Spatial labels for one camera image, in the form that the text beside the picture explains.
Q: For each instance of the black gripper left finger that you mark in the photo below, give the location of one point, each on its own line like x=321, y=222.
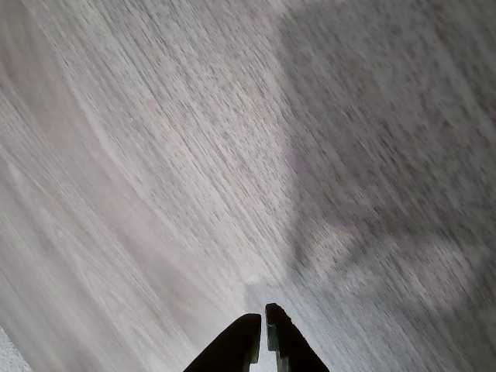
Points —
x=232, y=345

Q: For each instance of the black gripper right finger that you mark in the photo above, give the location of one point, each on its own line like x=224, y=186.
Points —
x=290, y=348

